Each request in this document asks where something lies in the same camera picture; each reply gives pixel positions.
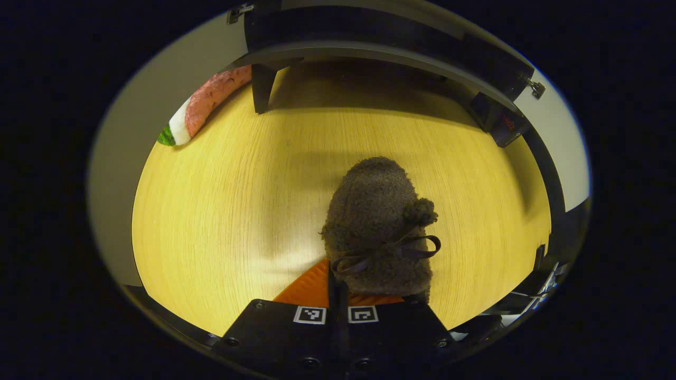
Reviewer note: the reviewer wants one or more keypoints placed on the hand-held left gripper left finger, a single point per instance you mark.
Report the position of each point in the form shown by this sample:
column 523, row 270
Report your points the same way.
column 274, row 343

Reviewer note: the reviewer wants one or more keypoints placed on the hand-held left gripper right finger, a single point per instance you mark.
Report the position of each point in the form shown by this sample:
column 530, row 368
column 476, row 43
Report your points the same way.
column 401, row 338

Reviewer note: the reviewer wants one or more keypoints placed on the brown fuzzy shoe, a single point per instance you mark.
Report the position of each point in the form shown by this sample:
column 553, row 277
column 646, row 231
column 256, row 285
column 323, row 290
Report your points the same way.
column 369, row 211

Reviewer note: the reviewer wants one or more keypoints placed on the white shoe cabinet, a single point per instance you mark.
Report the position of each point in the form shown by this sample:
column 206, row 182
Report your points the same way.
column 369, row 39

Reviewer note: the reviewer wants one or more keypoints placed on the pink white green plush toy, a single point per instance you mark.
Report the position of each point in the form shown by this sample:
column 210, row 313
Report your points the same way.
column 206, row 100

